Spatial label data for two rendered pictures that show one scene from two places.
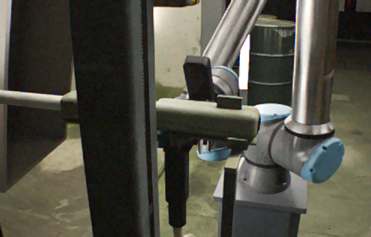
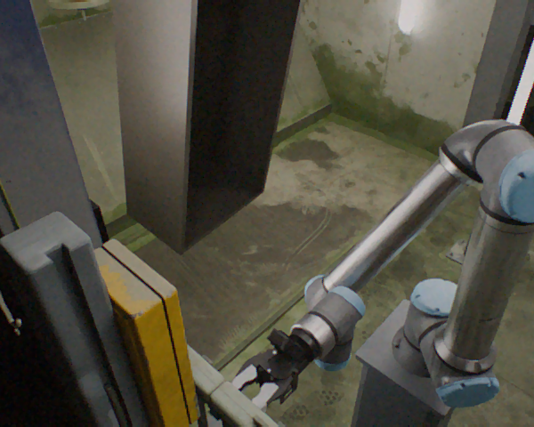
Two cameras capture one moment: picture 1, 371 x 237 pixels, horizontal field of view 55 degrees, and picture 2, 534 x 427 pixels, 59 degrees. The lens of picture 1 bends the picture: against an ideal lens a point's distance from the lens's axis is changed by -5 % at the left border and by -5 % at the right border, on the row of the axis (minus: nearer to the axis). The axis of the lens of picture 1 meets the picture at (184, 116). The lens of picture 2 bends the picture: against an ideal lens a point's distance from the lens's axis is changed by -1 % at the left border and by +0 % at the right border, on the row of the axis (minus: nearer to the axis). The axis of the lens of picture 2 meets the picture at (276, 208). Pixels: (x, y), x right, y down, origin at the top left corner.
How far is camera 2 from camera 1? 0.66 m
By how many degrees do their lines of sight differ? 28
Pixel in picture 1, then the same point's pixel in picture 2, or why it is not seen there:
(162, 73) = (416, 97)
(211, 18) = (502, 38)
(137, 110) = not seen: outside the picture
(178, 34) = (449, 52)
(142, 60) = not seen: outside the picture
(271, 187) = (419, 370)
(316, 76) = (471, 318)
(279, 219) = (416, 406)
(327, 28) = (493, 282)
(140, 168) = not seen: outside the picture
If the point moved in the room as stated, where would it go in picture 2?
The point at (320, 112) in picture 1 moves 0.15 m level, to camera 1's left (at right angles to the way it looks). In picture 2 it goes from (470, 350) to (407, 327)
